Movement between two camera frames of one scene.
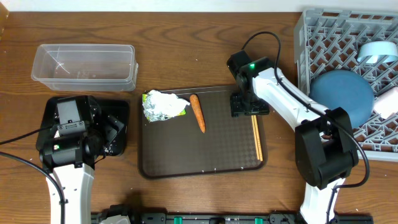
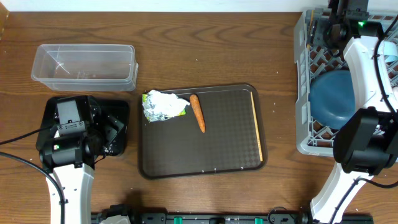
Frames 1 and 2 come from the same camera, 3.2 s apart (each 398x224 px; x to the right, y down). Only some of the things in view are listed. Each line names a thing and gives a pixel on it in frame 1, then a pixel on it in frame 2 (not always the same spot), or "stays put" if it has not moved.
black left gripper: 112,130 stays put
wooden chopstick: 255,137 to 310,29
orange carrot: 196,104 stays put
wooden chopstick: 257,136 stays put
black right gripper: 238,107 to 326,28
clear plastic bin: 86,67 stays put
